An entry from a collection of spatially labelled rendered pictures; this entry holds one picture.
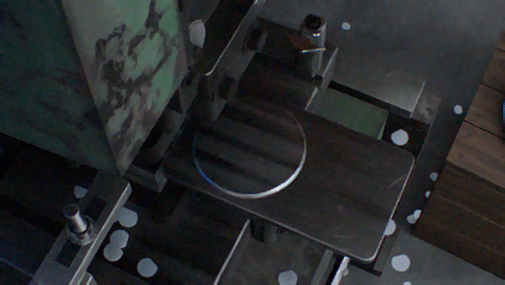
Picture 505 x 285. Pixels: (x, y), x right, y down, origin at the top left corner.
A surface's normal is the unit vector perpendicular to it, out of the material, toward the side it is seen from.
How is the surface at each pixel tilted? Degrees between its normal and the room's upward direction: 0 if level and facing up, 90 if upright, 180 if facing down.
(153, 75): 90
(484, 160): 0
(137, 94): 90
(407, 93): 0
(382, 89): 0
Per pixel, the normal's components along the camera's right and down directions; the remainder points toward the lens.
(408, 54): 0.00, -0.47
